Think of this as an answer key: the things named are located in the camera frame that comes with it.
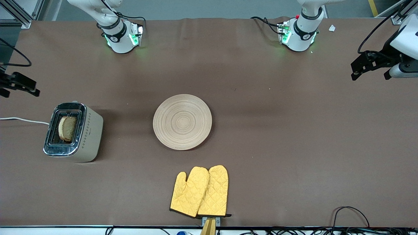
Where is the brown bread slice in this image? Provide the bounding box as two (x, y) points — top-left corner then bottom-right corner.
(58, 116), (77, 142)

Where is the round wooden plate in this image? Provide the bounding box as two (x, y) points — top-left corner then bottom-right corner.
(153, 94), (212, 151)

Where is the beige chrome two-slot toaster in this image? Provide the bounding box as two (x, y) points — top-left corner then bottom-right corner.
(43, 101), (104, 163)

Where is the brown table cover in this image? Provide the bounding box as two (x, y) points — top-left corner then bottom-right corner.
(0, 16), (418, 227)

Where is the yellow quilted oven mitt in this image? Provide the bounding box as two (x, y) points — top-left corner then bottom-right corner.
(197, 165), (232, 218)
(169, 166), (210, 218)

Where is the white toaster power cord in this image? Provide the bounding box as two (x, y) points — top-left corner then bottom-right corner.
(0, 117), (50, 126)

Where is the aluminium frame profile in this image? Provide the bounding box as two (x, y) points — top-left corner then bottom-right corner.
(376, 0), (418, 26)
(0, 0), (44, 29)

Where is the black arm base cable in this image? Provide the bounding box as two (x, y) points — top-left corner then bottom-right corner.
(250, 16), (282, 35)
(115, 11), (147, 33)

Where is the black looped cable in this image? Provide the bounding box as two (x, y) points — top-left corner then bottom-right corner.
(331, 206), (371, 229)

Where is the black cable tangle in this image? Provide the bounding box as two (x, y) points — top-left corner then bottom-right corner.
(242, 227), (418, 235)

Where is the small metal bracket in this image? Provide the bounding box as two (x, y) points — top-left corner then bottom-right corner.
(202, 216), (221, 227)

